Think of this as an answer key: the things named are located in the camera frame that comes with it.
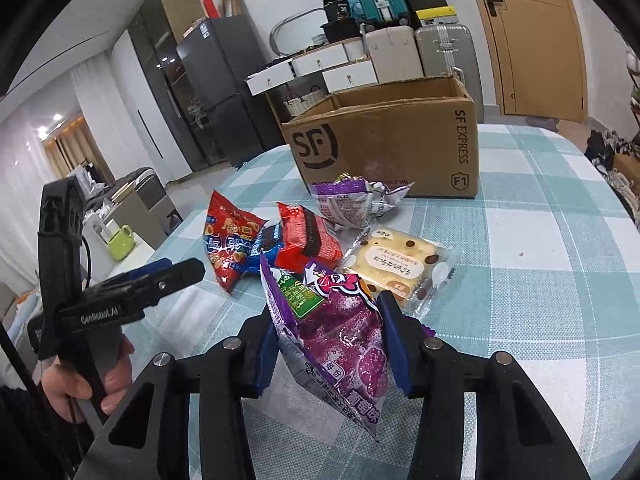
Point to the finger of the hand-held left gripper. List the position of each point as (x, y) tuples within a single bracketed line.
[(175, 274), (150, 269)]

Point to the purple grape candy bag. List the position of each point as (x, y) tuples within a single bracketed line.
[(340, 330)]

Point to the black labelled bag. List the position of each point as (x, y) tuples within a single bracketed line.
[(337, 9)]

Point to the cream cake packet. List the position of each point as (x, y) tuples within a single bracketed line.
[(395, 260)]

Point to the purple silver snack packet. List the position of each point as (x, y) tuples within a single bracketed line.
[(345, 205)]

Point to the orange curtain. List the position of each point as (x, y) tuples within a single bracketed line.
[(75, 150)]

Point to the red paper bag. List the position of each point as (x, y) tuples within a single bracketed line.
[(211, 6)]

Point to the oval silver-framed mirror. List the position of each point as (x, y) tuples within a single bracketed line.
[(275, 35)]

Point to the blue plastic bag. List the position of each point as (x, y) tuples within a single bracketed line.
[(354, 2)]

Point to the grey sofa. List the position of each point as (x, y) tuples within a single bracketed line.
[(145, 197)]

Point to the brown cardboard box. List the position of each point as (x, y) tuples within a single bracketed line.
[(390, 150)]

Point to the woven laundry basket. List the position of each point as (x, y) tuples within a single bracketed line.
[(305, 102)]

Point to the pile of sneakers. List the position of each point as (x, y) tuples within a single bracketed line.
[(607, 150)]

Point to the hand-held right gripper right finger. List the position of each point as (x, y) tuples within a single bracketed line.
[(395, 345)]

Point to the green mug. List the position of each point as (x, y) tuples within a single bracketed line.
[(120, 242)]

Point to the black refrigerator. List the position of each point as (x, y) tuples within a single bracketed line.
[(225, 85)]

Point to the white plastic basket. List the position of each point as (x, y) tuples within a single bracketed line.
[(318, 39)]

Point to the small brown carton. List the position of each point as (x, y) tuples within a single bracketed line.
[(627, 166)]

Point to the plain black box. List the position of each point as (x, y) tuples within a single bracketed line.
[(429, 2)]

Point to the white wardrobe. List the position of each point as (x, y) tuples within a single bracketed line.
[(120, 110)]

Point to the red black snack packet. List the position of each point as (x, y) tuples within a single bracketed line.
[(305, 235)]

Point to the silver suitcase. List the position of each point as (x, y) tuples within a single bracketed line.
[(440, 50)]

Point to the red cartoon snack bag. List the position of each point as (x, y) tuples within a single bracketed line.
[(227, 240)]

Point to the person's left hand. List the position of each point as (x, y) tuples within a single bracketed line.
[(65, 387)]

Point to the beige suitcase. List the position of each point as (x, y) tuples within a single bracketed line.
[(392, 55)]

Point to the dark glass cabinet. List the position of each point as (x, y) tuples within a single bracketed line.
[(160, 85)]

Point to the wooden door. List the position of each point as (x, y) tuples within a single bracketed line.
[(540, 50)]

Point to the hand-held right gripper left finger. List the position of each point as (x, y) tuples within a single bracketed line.
[(267, 360)]

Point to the white drawer desk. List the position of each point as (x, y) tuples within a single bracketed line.
[(345, 77)]

